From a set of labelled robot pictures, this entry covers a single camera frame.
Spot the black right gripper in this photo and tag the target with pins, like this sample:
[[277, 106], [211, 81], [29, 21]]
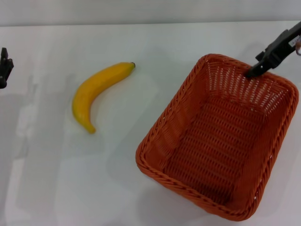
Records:
[[281, 48]]

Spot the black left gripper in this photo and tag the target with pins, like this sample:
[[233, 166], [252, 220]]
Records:
[[2, 78]]

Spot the orange woven plastic basket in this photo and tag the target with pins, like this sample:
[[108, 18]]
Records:
[[211, 146]]

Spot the yellow banana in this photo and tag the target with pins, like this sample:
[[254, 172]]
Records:
[[94, 87]]

